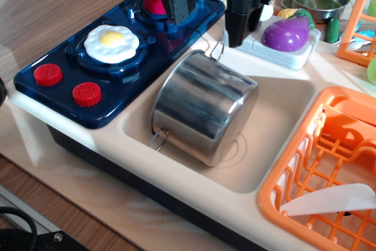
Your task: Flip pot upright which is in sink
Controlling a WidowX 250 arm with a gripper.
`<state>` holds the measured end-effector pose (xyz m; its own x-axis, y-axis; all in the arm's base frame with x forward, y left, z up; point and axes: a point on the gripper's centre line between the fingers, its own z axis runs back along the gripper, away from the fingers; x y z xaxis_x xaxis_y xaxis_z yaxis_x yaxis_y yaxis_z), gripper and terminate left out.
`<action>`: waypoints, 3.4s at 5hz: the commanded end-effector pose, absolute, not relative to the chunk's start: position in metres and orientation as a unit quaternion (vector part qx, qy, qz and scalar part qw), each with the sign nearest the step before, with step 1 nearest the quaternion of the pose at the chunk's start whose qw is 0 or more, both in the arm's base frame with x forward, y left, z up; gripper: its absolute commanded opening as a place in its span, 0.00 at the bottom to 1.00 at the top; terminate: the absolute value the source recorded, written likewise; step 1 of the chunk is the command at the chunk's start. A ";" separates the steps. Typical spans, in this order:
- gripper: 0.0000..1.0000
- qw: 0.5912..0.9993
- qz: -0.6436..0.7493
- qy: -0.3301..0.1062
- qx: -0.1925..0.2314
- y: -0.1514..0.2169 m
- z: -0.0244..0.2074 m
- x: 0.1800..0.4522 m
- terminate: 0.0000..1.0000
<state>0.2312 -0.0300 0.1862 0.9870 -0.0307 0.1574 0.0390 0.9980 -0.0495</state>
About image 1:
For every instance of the orange dish rack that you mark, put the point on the orange dish rack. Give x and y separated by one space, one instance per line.
334 145

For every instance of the stainless steel pot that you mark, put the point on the stainless steel pot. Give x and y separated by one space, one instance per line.
202 107

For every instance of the toy fried egg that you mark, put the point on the toy fried egg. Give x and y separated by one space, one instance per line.
111 44

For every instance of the purple toy eggplant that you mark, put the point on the purple toy eggplant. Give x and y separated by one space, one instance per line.
290 34

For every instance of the left red stove knob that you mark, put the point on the left red stove knob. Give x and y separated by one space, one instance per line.
48 74

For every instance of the white plastic spatula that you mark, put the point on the white plastic spatula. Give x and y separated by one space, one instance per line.
343 198

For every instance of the green toy cucumber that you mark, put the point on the green toy cucumber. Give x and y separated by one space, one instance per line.
332 32

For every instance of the red stove knob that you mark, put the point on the red stove knob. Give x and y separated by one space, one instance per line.
48 74
87 94

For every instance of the orange wire basket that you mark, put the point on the orange wire basket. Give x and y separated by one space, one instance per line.
363 10

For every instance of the yellow toy corn piece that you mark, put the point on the yellow toy corn piece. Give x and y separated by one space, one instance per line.
286 13

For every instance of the right red stove knob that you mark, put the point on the right red stove knob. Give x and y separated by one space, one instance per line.
87 94

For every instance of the green toy fruit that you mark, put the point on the green toy fruit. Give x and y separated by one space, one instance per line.
371 71

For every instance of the blue toy stove top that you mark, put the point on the blue toy stove top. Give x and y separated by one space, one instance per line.
161 43

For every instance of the black metal bracket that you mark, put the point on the black metal bracket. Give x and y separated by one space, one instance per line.
58 241

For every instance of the grey toy faucet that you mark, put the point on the grey toy faucet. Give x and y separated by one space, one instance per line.
267 10

